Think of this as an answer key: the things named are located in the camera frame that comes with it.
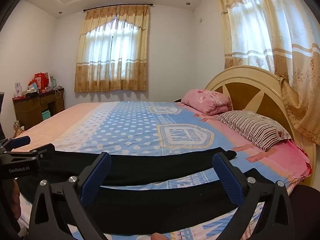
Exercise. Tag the striped pillow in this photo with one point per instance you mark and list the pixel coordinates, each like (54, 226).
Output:
(252, 127)

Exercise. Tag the brown wooden desk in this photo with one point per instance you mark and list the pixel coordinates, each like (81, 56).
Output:
(27, 110)

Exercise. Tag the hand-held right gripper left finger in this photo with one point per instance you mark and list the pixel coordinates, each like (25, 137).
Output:
(96, 173)

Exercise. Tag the red gift bag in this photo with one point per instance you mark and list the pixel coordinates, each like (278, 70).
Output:
(41, 80)

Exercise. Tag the dark cloth on desk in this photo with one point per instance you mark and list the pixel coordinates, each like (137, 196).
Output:
(31, 95)

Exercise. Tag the pink ruffled pillow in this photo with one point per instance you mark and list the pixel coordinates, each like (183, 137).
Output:
(296, 158)

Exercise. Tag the pink floral pillow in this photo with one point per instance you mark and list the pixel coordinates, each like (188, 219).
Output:
(207, 102)

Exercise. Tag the short yellow window curtain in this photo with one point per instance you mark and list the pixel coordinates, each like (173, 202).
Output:
(112, 75)

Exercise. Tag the person's left hand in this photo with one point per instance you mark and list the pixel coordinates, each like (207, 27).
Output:
(14, 197)

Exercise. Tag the person's dark clothing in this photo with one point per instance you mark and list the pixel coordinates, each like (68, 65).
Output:
(306, 215)

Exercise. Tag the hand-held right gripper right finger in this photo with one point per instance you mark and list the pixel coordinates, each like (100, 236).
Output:
(228, 178)

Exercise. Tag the black pants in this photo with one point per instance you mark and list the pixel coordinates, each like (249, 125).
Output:
(150, 166)

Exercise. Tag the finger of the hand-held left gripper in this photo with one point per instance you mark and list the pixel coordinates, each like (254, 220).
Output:
(17, 141)
(42, 151)

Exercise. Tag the printed pink and blue bedsheet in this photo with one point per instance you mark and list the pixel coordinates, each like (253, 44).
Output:
(125, 127)

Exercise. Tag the cream and brown headboard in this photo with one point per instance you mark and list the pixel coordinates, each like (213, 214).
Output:
(252, 90)

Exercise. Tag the person's right hand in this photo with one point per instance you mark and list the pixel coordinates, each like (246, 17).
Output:
(160, 236)

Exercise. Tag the patterned bag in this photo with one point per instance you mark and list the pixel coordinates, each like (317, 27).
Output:
(18, 129)

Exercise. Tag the teal box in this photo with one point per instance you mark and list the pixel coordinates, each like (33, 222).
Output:
(46, 115)

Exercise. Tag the white greeting card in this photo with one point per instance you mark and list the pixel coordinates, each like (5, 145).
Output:
(18, 90)

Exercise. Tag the dark curtain rod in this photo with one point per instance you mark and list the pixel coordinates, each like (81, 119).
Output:
(117, 5)

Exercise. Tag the long yellow window curtain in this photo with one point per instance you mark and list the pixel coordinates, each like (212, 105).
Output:
(280, 42)

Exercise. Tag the blue and white tissue box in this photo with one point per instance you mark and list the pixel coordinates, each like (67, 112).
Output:
(32, 88)

